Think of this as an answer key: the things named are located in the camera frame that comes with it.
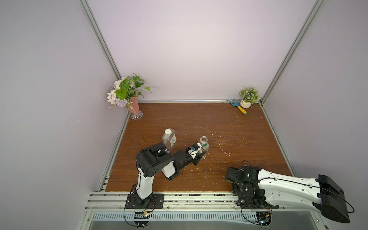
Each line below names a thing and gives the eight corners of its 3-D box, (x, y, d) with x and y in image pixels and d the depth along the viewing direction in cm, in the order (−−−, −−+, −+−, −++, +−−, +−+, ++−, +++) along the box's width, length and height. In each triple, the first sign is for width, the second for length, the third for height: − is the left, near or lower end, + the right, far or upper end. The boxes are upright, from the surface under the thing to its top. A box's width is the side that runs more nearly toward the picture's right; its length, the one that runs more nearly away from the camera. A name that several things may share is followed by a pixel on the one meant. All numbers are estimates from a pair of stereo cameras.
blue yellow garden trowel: (245, 115, 114) (246, 113, 112) (228, 101, 124) (228, 99, 122) (249, 113, 115) (250, 111, 113) (231, 99, 126) (231, 97, 124)
